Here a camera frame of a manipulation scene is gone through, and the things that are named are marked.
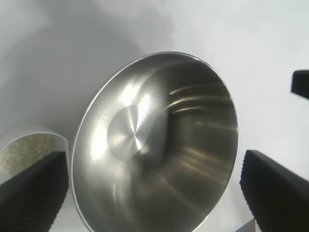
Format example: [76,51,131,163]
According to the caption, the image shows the clear plastic measuring cup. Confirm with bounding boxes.
[0,131,69,186]

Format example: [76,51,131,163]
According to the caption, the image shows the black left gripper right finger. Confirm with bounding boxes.
[239,149,309,232]

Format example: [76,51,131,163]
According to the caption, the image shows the white uncooked rice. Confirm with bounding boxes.
[0,134,56,180]

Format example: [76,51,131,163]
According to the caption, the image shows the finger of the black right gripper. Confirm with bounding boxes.
[290,70,309,100]

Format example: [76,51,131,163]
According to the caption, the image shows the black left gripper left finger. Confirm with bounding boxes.
[0,151,71,232]

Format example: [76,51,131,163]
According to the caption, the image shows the stainless steel mixing bowl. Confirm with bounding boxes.
[71,50,239,232]

